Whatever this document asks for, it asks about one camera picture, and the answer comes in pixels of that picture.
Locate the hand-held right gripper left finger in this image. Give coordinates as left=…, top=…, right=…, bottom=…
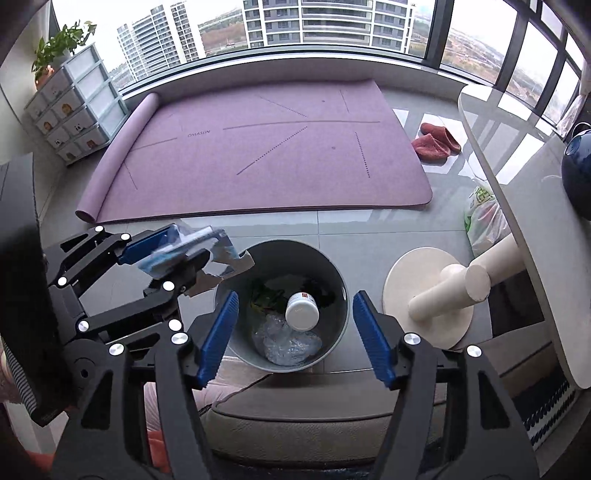
left=48, top=291, right=240, bottom=480

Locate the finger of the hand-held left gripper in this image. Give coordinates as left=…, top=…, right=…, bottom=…
left=76, top=254, right=208, bottom=352
left=44, top=225, right=181, bottom=289

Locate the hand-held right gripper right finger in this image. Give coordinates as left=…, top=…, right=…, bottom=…
left=353, top=290, right=541, bottom=480

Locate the green snack wrapper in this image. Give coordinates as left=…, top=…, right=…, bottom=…
left=249, top=286, right=289, bottom=315

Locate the clear plastic wrap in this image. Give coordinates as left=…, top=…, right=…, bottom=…
left=252, top=310, right=323, bottom=366

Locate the torn white foil packet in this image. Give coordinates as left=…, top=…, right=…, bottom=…
left=139, top=225, right=256, bottom=298

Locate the white pill bottle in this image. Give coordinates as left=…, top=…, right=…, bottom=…
left=285, top=292, right=321, bottom=332

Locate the grey round trash bin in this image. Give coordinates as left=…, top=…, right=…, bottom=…
left=213, top=239, right=349, bottom=372

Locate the person's pink clothing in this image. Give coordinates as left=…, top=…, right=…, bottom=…
left=143, top=371, right=271, bottom=435

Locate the grey-green leather sofa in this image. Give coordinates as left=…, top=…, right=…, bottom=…
left=201, top=357, right=555, bottom=480

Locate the pale blue drawer cabinet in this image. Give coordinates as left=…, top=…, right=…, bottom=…
left=24, top=44, right=130, bottom=166

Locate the purple yoga mat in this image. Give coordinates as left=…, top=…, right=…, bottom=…
left=75, top=78, right=433, bottom=225

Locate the white green plastic bag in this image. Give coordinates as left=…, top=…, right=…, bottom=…
left=463, top=182, right=511, bottom=257

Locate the white black printed blanket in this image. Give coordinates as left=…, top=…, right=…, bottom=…
left=512, top=369, right=578, bottom=452

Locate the red slipper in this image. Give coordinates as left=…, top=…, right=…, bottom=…
left=419, top=122, right=462, bottom=153
left=412, top=135, right=455, bottom=162

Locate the green potted plant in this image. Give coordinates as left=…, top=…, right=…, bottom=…
left=31, top=21, right=98, bottom=88

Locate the round white side table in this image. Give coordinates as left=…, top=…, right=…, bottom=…
left=384, top=83, right=591, bottom=389

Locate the black framed window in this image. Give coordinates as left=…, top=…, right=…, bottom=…
left=51, top=0, right=591, bottom=134

